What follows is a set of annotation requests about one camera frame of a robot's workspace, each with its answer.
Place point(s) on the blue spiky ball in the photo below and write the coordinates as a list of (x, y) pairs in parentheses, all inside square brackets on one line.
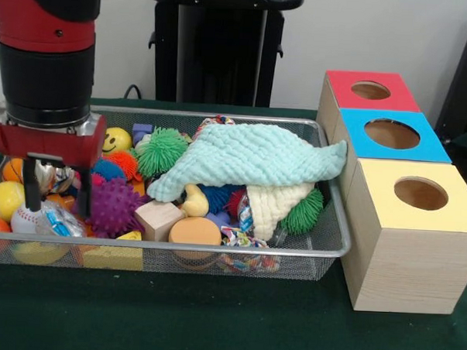
[(215, 197)]

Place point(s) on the black floor stand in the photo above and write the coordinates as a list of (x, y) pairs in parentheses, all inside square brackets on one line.
[(466, 92)]

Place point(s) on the crushed silver can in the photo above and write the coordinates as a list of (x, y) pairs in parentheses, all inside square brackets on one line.
[(59, 179)]

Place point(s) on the dark green table cloth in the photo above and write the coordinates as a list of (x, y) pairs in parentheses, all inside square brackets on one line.
[(211, 321)]

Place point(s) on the clear mesh bin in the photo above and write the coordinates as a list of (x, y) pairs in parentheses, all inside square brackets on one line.
[(307, 263)]

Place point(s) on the mint green cloth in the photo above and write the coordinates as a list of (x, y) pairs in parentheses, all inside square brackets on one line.
[(250, 160)]

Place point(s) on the yellow ball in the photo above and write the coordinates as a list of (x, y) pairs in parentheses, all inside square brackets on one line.
[(6, 202)]

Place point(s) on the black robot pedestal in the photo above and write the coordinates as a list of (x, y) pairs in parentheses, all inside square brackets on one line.
[(223, 58)]

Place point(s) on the wooden three-hole sorting box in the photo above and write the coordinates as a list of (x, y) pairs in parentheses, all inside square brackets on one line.
[(400, 260)]

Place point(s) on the cream knitted cloth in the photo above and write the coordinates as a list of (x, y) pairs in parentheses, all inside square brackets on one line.
[(278, 208)]

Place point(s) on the green spiky ball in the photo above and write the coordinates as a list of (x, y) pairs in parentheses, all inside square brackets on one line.
[(304, 213), (162, 151)]

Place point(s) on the wooden cube block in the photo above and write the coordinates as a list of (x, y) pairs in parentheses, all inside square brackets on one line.
[(158, 218)]

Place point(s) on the orange round disc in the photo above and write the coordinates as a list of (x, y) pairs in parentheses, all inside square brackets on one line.
[(194, 231)]

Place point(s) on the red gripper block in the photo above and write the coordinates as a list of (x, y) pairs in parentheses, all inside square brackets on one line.
[(45, 145)]

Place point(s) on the purple spiky ball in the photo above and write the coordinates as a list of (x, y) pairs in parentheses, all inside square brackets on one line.
[(114, 207)]

